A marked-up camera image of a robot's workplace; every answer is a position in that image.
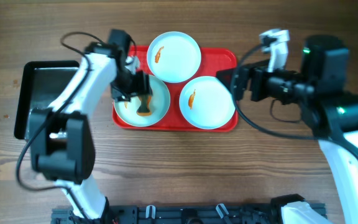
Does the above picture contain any white plate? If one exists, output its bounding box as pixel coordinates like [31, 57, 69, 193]
[147, 31, 201, 83]
[179, 76, 235, 129]
[114, 75, 170, 127]

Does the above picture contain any orange green sponge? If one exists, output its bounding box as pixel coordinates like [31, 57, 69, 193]
[136, 95, 152, 116]

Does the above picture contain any white plate back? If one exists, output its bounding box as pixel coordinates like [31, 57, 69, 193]
[147, 31, 201, 83]

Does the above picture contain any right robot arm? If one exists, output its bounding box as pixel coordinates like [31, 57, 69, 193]
[217, 34, 358, 223]

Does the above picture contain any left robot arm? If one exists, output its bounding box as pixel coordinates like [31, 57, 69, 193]
[16, 29, 152, 223]

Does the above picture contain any red plastic tray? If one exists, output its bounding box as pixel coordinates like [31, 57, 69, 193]
[112, 45, 239, 133]

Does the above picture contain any black water basin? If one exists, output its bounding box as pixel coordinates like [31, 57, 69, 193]
[14, 60, 80, 140]

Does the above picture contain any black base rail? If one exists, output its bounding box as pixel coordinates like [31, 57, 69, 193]
[50, 202, 328, 224]

